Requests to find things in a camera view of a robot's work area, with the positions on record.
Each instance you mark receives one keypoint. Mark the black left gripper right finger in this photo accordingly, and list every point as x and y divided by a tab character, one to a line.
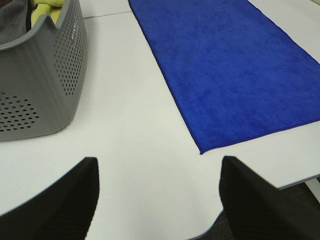
256	210

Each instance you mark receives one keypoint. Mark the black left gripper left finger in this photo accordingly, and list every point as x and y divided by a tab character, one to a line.
63	211

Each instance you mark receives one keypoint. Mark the blue microfiber towel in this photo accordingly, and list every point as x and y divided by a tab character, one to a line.
233	73

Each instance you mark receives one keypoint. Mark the grey perforated plastic basket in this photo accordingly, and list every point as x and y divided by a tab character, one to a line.
42	75

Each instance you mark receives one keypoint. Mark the dark grey towel in basket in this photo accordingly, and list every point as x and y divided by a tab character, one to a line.
15	19

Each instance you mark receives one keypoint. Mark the yellow-green towel in basket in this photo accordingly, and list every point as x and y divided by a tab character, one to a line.
46	7

